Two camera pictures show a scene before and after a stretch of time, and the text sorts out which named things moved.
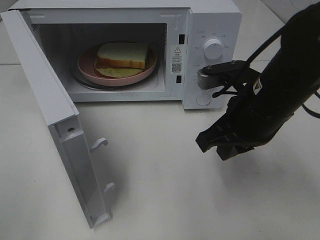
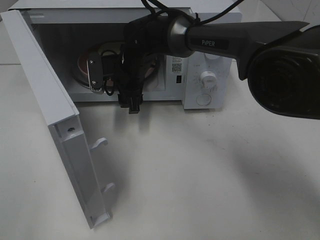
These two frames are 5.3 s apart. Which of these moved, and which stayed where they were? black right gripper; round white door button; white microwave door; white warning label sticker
Moved: black right gripper
Stayed: white warning label sticker; round white door button; white microwave door
